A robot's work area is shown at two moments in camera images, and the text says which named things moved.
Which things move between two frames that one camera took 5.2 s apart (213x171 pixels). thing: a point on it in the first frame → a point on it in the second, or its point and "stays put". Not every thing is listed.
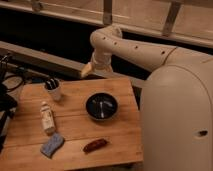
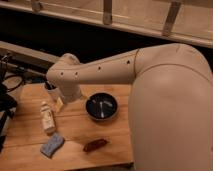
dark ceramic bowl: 101,106 stays put
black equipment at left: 7,103 stays put
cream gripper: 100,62 → 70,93
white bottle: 47,119 stays put
